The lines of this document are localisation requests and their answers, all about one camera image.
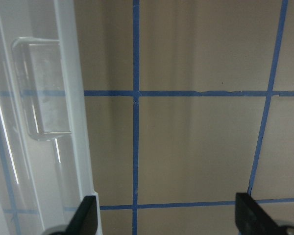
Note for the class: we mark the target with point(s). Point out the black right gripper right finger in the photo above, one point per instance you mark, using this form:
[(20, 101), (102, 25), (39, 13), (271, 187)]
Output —
[(251, 219)]

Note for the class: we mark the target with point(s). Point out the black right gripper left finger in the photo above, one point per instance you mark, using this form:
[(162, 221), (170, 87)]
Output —
[(83, 222)]

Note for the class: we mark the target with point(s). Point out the clear plastic box lid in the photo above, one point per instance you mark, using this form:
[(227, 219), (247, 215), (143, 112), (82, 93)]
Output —
[(45, 167)]

